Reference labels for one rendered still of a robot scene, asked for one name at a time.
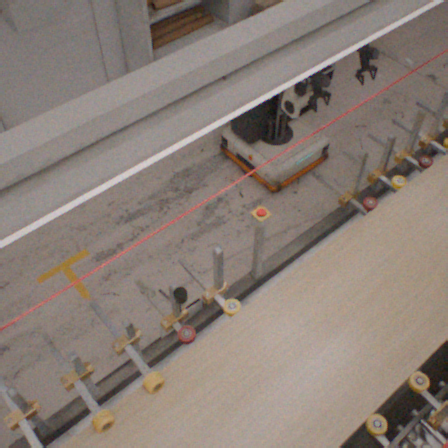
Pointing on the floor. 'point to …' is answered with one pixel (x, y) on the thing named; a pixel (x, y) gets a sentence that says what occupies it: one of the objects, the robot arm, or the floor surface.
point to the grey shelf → (223, 10)
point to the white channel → (157, 85)
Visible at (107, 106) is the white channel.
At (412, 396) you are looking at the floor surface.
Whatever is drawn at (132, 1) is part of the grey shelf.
